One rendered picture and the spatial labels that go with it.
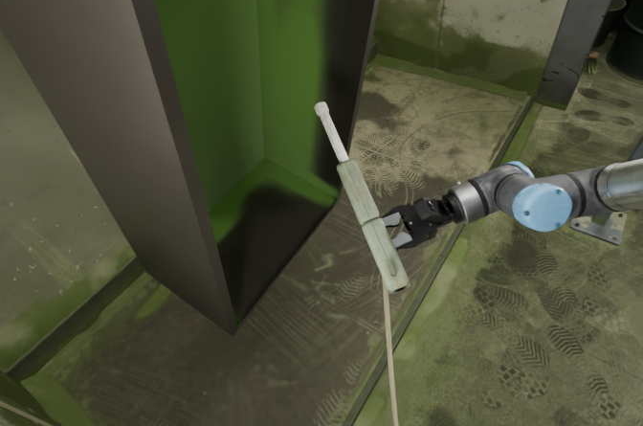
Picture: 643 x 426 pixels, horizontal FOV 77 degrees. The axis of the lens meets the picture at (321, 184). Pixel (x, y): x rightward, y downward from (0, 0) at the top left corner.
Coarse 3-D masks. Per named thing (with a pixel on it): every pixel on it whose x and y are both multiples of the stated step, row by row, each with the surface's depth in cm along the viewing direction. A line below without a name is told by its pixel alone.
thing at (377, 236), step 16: (320, 112) 101; (336, 144) 97; (352, 160) 94; (352, 176) 92; (352, 192) 91; (368, 192) 90; (368, 208) 89; (368, 224) 87; (384, 224) 88; (368, 240) 86; (384, 240) 85; (384, 256) 84; (384, 272) 83; (400, 272) 82; (400, 288) 82
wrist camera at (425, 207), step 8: (416, 200) 84; (424, 200) 83; (432, 200) 87; (440, 200) 90; (416, 208) 83; (424, 208) 82; (432, 208) 83; (440, 208) 88; (424, 216) 82; (432, 216) 83; (440, 216) 85; (448, 216) 88
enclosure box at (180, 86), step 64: (0, 0) 55; (64, 0) 45; (128, 0) 38; (192, 0) 90; (256, 0) 109; (320, 0) 98; (64, 64) 57; (128, 64) 47; (192, 64) 100; (256, 64) 124; (320, 64) 112; (64, 128) 76; (128, 128) 59; (192, 128) 112; (256, 128) 144; (320, 128) 130; (128, 192) 81; (192, 192) 63; (256, 192) 149; (320, 192) 151; (192, 256) 85; (256, 256) 134
